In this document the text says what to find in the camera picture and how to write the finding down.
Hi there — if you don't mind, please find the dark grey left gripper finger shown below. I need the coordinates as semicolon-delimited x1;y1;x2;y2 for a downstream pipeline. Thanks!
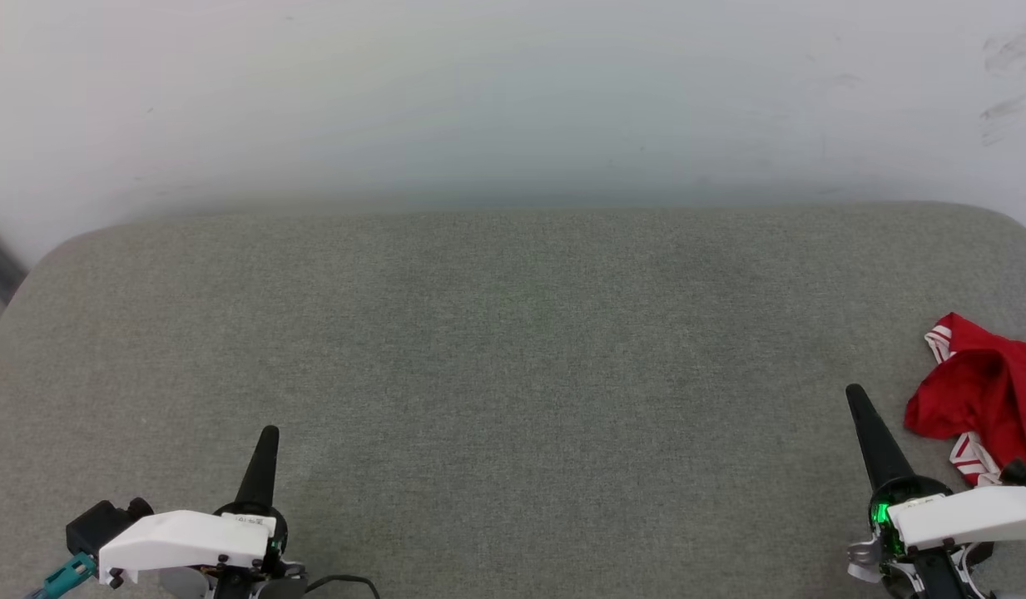
233;425;270;511
260;425;280;511

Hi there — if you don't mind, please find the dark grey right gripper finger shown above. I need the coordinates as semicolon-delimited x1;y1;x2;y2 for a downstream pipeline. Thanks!
845;384;897;493
853;384;918;484

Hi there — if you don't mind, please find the thin black cable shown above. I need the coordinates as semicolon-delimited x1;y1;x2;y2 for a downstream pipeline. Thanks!
303;573;382;599

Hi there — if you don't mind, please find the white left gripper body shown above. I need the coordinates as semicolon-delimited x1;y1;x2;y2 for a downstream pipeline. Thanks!
98;502;290;584

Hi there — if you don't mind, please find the teal left camera cable connector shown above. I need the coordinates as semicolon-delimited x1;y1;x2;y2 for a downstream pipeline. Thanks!
41;552;98;599

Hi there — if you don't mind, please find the red basketball jersey number 23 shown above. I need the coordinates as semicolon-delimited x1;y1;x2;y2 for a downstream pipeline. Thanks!
905;311;1026;488

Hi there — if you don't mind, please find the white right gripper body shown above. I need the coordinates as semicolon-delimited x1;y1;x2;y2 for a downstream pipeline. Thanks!
869;473;1026;561

